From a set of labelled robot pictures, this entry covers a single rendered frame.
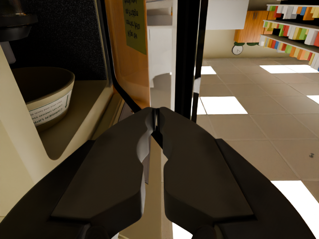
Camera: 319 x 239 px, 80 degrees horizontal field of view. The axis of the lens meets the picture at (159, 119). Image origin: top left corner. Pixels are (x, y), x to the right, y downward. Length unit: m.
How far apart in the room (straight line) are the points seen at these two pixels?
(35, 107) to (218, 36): 5.79
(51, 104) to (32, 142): 0.09
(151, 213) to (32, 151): 0.19
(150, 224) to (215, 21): 5.02
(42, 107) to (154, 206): 0.21
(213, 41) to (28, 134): 5.83
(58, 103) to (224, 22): 5.05
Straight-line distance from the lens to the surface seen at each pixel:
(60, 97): 0.29
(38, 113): 0.28
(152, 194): 0.33
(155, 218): 0.32
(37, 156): 0.22
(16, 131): 0.19
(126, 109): 0.44
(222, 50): 6.07
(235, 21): 5.31
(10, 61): 0.32
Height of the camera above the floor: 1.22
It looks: 32 degrees up
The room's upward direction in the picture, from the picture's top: 179 degrees clockwise
